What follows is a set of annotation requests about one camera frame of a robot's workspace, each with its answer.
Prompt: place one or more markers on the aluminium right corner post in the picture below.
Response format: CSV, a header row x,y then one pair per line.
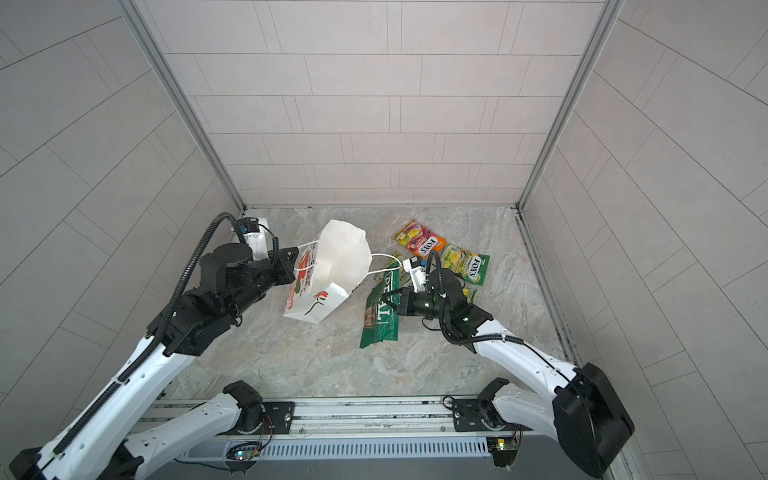
x,y
605,22

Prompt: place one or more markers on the green circuit board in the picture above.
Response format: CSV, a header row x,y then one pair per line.
x,y
503,450
244,452

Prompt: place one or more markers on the right green circuit board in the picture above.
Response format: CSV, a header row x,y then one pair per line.
x,y
503,450

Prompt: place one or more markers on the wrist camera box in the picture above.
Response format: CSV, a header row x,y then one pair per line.
x,y
255,233
417,273

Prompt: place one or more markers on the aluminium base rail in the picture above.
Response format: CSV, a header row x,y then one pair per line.
x,y
306,418

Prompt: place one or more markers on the green Real crisps bag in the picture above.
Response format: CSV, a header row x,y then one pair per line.
x,y
376,328

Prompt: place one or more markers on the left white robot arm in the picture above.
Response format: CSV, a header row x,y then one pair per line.
x,y
220,282

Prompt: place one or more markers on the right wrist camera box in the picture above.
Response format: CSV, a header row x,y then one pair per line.
x,y
417,273

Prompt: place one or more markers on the floral white paper bag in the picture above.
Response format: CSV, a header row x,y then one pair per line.
x,y
328,270

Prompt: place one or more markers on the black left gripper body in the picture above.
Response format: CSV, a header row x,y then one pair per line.
x,y
263,277

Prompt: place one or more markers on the aluminium left corner post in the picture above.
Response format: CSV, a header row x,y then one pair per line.
x,y
141,33

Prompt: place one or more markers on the left green circuit board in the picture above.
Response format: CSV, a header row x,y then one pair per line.
x,y
244,452

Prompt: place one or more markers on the white ventilation grille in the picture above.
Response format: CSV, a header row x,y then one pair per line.
x,y
287,449

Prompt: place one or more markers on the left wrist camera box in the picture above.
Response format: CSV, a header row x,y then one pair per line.
x,y
255,233

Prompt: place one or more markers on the green Fox's spring tea bag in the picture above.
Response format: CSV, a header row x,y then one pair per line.
x,y
471,267

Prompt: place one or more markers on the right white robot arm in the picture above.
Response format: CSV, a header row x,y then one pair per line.
x,y
576,406

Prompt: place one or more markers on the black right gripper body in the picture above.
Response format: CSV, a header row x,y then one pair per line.
x,y
418,305

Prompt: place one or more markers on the orange pink Fox's candy bag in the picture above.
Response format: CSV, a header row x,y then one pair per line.
x,y
420,240

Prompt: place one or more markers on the aluminium corner post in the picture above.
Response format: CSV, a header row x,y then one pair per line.
x,y
141,33
605,22

